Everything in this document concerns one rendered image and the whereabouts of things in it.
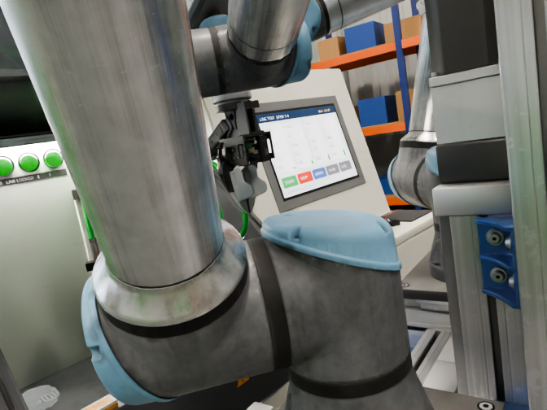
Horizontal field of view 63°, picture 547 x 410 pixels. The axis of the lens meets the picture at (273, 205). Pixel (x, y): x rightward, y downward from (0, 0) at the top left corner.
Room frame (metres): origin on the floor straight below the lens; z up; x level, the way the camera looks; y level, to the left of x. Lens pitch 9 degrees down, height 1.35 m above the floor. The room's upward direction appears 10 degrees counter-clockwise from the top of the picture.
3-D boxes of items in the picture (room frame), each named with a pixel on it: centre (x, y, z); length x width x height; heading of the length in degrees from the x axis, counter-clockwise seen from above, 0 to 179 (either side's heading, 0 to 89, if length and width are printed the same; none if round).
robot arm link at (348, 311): (0.39, -0.04, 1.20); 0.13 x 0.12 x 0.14; 100
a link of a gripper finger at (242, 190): (0.85, 0.05, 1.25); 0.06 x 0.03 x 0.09; 43
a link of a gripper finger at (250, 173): (0.87, 0.03, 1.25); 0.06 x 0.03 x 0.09; 43
